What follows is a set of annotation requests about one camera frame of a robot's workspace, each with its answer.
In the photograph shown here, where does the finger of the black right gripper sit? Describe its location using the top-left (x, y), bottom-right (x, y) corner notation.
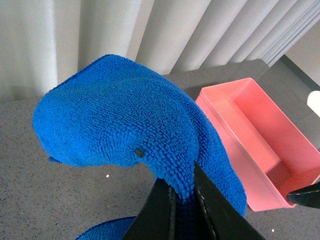
top-left (286, 182), bottom-right (320, 209)

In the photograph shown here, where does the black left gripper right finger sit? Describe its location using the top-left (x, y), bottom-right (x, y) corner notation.
top-left (194, 163), bottom-right (264, 240)

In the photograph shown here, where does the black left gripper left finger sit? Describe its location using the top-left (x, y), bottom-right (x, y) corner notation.
top-left (122, 179), bottom-right (176, 240)

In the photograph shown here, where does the blue microfiber cloth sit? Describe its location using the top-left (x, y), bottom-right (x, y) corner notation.
top-left (32, 54), bottom-right (247, 240)

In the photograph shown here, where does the pink plastic tray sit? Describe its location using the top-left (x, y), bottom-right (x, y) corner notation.
top-left (196, 78), bottom-right (320, 212)

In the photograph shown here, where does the white pleated curtain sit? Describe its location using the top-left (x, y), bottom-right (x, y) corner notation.
top-left (0, 0), bottom-right (320, 102)

